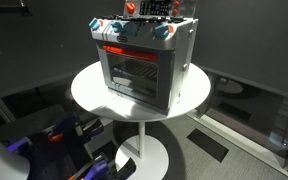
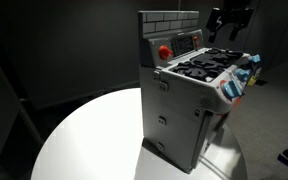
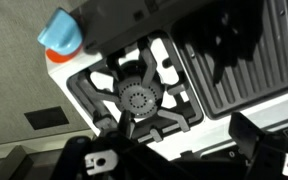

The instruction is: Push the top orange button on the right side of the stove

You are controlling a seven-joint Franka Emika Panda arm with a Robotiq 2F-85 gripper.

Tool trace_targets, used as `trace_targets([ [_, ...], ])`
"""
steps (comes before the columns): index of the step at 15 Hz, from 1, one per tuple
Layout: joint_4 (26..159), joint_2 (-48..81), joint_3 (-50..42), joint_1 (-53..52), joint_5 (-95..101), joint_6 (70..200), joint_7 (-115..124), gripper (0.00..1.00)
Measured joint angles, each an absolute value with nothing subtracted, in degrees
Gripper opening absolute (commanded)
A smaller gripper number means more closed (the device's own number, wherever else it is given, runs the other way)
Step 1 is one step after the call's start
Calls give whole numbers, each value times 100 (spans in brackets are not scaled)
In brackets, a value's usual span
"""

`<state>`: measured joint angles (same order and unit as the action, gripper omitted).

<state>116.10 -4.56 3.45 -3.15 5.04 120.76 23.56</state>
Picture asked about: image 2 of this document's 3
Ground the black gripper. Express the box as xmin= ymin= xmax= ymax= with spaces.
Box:
xmin=205 ymin=6 xmax=255 ymax=44

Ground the orange stove button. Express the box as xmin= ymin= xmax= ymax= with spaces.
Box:
xmin=192 ymin=35 xmax=200 ymax=51

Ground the large blue stove knob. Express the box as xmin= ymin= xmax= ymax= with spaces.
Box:
xmin=221 ymin=80 xmax=243 ymax=101

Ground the grey toy stove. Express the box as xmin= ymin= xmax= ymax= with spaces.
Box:
xmin=137 ymin=9 xmax=262 ymax=175

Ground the black stove burner grate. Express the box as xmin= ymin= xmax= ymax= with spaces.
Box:
xmin=171 ymin=47 xmax=245 ymax=82

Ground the orange round stove knob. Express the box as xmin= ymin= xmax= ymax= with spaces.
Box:
xmin=158 ymin=45 xmax=174 ymax=61

